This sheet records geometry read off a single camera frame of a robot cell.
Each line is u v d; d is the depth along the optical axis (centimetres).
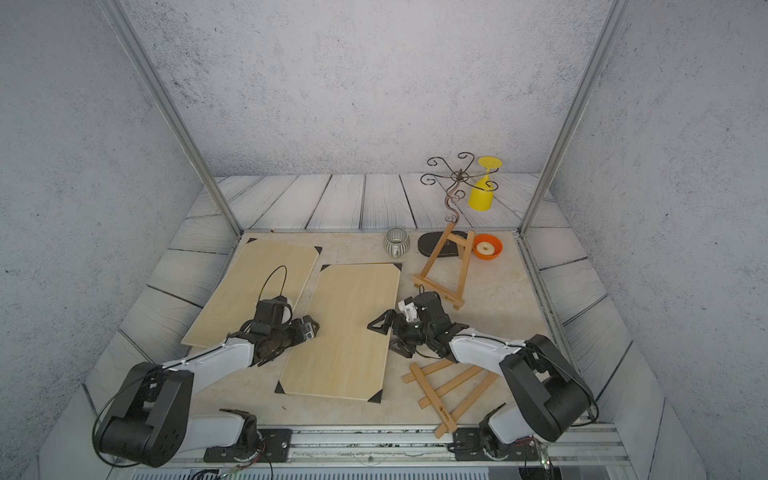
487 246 111
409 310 83
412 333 75
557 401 44
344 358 84
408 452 73
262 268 110
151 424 42
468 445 73
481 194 101
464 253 90
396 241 108
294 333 82
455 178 94
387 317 77
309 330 83
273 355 78
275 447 72
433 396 78
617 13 70
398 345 77
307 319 85
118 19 71
